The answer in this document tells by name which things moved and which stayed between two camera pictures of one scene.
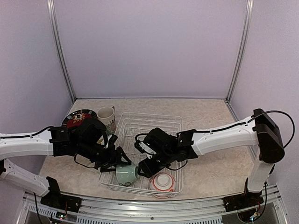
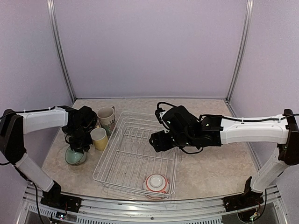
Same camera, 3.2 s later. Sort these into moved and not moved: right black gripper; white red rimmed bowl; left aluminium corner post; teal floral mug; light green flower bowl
Moved: right black gripper; light green flower bowl; white red rimmed bowl
Not moved: left aluminium corner post; teal floral mug
